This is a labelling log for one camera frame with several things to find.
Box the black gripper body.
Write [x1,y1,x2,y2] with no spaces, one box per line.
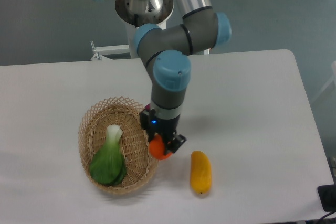
[149,112,181,143]

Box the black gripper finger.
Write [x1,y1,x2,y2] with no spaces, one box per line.
[164,133,186,154]
[139,108,155,142]

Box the orange fruit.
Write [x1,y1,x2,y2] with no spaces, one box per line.
[149,134,172,161]

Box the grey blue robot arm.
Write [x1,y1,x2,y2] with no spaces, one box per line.
[115,0,232,154]

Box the woven wicker basket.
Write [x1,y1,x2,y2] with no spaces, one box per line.
[78,97,159,195]

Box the yellow mango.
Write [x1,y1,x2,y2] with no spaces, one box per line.
[190,151,212,194]

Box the green bok choy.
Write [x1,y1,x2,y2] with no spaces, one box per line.
[89,124,127,186]

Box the black device at edge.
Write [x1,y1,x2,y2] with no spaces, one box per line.
[317,184,335,212]

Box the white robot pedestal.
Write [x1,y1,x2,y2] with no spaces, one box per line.
[90,0,174,61]

